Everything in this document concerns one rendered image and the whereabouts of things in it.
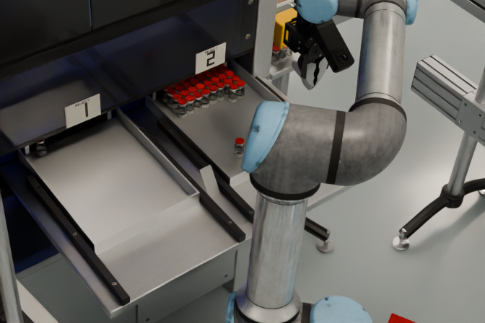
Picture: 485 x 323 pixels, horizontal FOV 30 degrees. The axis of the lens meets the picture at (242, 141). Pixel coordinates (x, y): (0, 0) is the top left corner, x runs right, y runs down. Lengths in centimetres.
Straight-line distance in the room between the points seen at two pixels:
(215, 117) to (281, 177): 81
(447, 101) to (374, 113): 158
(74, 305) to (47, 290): 13
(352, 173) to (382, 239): 178
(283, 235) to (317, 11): 43
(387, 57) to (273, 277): 42
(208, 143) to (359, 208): 122
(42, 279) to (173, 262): 52
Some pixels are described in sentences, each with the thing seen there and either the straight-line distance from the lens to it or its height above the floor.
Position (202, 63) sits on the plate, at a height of 101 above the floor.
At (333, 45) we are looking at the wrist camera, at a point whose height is 124.
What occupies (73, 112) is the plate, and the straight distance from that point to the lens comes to 198.
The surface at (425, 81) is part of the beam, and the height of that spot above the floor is 50.
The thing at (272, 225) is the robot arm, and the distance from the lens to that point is 147.
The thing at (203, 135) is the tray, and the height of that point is 88.
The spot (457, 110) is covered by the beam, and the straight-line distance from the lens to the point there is 295.
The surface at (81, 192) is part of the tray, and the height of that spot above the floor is 88.
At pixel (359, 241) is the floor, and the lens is 313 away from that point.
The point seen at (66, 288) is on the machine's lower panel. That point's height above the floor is 46.
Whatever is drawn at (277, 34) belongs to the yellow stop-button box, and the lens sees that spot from 226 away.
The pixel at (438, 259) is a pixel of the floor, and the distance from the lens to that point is 314.
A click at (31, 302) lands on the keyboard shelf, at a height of 80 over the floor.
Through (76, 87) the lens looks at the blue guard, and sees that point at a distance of 194.
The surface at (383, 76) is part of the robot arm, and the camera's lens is 149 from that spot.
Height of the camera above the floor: 234
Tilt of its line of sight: 43 degrees down
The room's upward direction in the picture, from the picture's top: 5 degrees clockwise
